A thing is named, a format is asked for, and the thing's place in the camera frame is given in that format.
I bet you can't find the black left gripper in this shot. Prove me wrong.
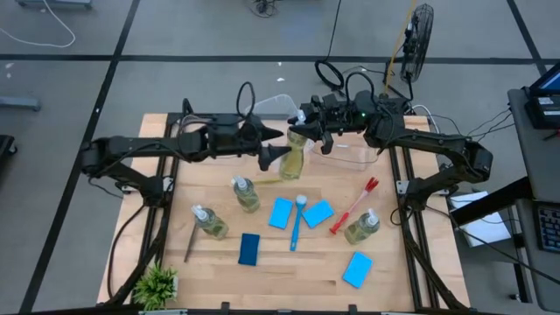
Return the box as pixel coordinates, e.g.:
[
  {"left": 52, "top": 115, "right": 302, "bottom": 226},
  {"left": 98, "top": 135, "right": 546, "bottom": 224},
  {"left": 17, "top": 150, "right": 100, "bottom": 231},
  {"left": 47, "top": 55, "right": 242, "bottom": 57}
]
[{"left": 205, "top": 112, "right": 292, "bottom": 172}]

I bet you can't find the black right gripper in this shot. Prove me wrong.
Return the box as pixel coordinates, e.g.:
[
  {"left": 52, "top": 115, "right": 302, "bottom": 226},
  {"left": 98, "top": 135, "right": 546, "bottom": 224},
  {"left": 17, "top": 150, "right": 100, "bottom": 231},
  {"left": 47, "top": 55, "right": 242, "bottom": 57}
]
[{"left": 288, "top": 92, "right": 354, "bottom": 155}]

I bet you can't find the clear yellow-green soap pump bottle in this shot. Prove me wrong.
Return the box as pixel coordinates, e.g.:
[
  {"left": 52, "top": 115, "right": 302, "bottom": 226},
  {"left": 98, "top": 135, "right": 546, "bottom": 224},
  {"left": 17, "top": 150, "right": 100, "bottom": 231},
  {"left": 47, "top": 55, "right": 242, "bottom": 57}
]
[
  {"left": 191, "top": 204, "right": 230, "bottom": 241},
  {"left": 343, "top": 207, "right": 381, "bottom": 246},
  {"left": 231, "top": 175, "right": 262, "bottom": 214},
  {"left": 278, "top": 111, "right": 309, "bottom": 181}
]

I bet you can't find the light blue sponge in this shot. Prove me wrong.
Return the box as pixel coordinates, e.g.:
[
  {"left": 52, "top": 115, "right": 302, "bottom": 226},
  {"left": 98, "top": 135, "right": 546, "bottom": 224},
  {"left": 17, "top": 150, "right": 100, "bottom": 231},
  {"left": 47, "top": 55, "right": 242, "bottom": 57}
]
[
  {"left": 341, "top": 251, "right": 375, "bottom": 290},
  {"left": 268, "top": 197, "right": 294, "bottom": 230},
  {"left": 301, "top": 199, "right": 336, "bottom": 229}
]

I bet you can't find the blue dish brush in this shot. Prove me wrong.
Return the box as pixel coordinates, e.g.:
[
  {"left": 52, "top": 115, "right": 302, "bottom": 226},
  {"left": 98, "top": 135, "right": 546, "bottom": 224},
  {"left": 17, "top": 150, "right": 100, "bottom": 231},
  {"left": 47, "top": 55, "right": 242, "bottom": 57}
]
[{"left": 289, "top": 194, "right": 309, "bottom": 253}]

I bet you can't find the red dish brush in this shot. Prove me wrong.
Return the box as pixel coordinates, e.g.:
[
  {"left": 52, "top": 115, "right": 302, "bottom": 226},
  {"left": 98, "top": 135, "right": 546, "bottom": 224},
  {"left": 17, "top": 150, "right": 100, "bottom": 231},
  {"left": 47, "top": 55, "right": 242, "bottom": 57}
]
[{"left": 329, "top": 176, "right": 381, "bottom": 235}]

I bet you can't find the dark blue sponge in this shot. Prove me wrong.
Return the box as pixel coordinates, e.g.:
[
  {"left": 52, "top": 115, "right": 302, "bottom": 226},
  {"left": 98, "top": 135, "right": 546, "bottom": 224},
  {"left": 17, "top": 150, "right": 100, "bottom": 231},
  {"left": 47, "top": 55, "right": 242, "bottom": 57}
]
[{"left": 237, "top": 232, "right": 262, "bottom": 267}]

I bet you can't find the tall clear plastic bin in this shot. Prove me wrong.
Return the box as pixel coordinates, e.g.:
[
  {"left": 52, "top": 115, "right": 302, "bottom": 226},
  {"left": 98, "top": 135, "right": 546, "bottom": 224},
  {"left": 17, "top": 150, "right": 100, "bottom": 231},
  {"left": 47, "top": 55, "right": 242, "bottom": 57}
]
[{"left": 247, "top": 94, "right": 314, "bottom": 170}]

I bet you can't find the black perforated box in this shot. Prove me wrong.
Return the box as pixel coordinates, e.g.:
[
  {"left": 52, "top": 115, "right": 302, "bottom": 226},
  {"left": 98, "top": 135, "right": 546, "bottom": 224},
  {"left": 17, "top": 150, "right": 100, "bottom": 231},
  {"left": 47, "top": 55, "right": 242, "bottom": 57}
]
[{"left": 375, "top": 96, "right": 410, "bottom": 117}]

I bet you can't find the black floor fan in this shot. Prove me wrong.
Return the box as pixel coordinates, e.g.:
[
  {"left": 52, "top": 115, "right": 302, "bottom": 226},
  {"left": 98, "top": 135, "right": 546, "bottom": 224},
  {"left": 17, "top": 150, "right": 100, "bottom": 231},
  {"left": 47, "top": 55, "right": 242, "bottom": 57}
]
[{"left": 400, "top": 3, "right": 436, "bottom": 84}]

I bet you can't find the small green potted plant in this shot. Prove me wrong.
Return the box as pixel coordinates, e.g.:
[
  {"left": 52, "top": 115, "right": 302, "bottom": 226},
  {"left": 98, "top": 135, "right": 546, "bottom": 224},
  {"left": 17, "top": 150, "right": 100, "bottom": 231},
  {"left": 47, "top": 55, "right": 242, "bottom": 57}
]
[{"left": 132, "top": 262, "right": 179, "bottom": 311}]

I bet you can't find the black desk crossbar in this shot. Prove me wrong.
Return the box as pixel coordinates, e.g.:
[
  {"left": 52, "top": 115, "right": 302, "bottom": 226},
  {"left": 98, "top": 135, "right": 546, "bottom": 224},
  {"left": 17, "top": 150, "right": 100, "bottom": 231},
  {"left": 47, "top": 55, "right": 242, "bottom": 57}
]
[{"left": 449, "top": 176, "right": 534, "bottom": 228}]

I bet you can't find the white paper sheet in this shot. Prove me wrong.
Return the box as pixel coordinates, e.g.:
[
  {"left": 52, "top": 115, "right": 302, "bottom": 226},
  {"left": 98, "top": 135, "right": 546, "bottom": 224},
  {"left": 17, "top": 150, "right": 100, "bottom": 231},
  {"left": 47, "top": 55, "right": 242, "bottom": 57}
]
[{"left": 448, "top": 190, "right": 513, "bottom": 249}]

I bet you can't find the black box with white label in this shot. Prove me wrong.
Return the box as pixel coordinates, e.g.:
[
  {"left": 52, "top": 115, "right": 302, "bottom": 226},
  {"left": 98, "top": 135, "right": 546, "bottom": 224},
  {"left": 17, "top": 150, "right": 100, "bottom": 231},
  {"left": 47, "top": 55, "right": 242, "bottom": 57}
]
[{"left": 523, "top": 94, "right": 560, "bottom": 130}]

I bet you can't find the grey side desk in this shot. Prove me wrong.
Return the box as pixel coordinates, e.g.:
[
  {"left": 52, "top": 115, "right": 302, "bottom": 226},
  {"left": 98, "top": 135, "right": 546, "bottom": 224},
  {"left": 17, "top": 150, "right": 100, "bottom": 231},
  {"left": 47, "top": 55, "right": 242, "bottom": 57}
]
[{"left": 507, "top": 87, "right": 560, "bottom": 312}]

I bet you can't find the laptop with blue screen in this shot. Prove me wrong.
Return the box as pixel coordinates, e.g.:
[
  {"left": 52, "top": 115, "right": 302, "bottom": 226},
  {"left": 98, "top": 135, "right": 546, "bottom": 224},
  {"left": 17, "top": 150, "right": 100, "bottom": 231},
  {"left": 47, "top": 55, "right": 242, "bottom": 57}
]
[{"left": 527, "top": 60, "right": 560, "bottom": 100}]

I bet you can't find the grey floor base bar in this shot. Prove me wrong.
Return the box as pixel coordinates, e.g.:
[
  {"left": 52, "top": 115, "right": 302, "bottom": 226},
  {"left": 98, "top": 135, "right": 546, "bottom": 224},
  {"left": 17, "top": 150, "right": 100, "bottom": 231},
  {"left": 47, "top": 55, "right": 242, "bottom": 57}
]
[{"left": 0, "top": 95, "right": 43, "bottom": 113}]

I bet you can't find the grey cart base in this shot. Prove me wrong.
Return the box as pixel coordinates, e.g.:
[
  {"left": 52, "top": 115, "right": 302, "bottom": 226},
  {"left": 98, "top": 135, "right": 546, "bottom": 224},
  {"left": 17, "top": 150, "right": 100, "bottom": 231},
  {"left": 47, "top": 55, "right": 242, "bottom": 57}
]
[{"left": 16, "top": 0, "right": 94, "bottom": 11}]

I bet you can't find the black keyboard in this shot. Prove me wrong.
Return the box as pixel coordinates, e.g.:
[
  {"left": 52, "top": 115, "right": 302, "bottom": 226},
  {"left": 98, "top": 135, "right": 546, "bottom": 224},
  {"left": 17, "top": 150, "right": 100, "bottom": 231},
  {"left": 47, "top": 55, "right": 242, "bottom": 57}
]
[{"left": 532, "top": 199, "right": 560, "bottom": 255}]

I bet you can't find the black caster base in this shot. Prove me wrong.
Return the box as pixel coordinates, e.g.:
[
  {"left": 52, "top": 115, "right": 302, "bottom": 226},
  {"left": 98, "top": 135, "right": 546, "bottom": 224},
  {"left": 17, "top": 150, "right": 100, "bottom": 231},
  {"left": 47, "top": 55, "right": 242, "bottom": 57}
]
[{"left": 0, "top": 134, "right": 18, "bottom": 164}]

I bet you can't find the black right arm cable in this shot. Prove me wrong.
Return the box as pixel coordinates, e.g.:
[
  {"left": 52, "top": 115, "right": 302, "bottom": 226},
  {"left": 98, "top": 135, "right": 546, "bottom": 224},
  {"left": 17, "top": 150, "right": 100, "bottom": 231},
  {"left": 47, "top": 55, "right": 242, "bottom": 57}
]
[{"left": 344, "top": 71, "right": 378, "bottom": 109}]

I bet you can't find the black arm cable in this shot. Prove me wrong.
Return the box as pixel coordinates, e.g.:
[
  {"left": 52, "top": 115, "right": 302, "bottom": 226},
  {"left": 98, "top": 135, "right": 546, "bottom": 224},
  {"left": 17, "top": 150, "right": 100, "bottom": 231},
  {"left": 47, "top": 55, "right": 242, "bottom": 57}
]
[
  {"left": 235, "top": 80, "right": 256, "bottom": 120},
  {"left": 344, "top": 71, "right": 378, "bottom": 109}
]

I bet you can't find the black hanging cable with coil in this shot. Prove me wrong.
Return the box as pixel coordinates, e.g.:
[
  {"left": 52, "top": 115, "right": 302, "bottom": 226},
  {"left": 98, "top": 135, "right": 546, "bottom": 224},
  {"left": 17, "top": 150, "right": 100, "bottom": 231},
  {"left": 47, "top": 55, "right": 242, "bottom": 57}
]
[{"left": 313, "top": 0, "right": 352, "bottom": 101}]

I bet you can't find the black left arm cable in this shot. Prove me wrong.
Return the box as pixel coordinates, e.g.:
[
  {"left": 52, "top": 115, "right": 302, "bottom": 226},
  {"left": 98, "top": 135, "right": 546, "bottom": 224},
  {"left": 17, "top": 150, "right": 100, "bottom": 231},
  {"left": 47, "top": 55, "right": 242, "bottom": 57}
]
[{"left": 235, "top": 80, "right": 256, "bottom": 120}]

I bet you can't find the yellow hanging cable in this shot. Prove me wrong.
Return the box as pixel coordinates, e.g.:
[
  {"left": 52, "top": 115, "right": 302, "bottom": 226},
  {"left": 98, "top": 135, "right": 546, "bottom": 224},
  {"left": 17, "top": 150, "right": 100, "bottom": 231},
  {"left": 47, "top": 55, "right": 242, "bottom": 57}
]
[{"left": 382, "top": 0, "right": 417, "bottom": 97}]

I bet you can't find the white cable by table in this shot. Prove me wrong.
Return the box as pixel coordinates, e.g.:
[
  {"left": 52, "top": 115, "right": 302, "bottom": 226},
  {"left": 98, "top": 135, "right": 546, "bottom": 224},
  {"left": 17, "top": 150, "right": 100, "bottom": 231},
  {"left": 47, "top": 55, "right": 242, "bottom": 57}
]
[{"left": 410, "top": 103, "right": 441, "bottom": 144}]

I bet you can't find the black floor cable bundle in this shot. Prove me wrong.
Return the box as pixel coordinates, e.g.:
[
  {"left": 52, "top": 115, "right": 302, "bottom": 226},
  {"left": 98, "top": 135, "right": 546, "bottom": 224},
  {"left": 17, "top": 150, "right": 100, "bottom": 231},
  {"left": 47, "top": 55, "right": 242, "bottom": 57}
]
[{"left": 246, "top": 0, "right": 280, "bottom": 19}]

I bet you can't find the black aluminium table frame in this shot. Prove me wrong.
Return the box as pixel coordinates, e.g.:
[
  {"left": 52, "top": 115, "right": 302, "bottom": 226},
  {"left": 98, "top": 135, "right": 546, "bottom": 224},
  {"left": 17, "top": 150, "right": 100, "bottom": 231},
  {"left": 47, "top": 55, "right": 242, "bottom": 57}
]
[{"left": 104, "top": 98, "right": 472, "bottom": 314}]

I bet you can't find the white floor cable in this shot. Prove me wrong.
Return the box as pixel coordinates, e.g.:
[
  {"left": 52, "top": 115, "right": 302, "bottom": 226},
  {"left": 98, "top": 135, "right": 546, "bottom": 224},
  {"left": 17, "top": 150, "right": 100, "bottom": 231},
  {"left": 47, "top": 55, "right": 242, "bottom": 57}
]
[{"left": 0, "top": 0, "right": 77, "bottom": 49}]

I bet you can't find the long black floor cable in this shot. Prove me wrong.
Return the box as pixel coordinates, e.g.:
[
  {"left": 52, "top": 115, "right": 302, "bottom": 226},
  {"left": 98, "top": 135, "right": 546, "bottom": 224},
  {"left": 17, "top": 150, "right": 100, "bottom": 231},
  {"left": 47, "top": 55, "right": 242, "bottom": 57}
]
[{"left": 426, "top": 204, "right": 560, "bottom": 286}]

